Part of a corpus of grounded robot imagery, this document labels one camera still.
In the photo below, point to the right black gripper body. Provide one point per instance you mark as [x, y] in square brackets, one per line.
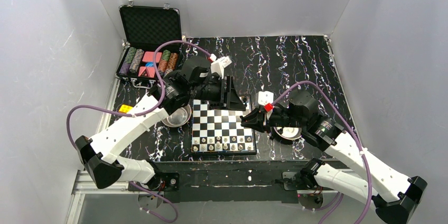
[263, 120]

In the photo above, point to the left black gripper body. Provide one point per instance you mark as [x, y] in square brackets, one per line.
[226, 92]

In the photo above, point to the steel bowl with chess pieces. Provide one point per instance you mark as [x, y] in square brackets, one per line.
[288, 133]

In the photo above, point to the black and white chessboard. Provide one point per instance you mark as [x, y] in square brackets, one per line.
[219, 132]

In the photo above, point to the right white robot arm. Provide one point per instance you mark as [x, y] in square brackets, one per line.
[393, 195]

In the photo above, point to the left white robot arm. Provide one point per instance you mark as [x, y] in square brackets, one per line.
[100, 153]

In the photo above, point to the small steel bowl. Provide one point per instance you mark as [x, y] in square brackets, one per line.
[179, 118]

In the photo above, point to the colourful toy block car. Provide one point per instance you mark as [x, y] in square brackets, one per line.
[125, 109]

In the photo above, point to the black poker chip case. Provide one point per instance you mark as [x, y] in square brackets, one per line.
[146, 28]

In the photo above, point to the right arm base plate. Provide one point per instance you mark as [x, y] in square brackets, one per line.
[294, 181]

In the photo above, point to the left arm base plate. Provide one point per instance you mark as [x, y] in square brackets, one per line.
[164, 180]

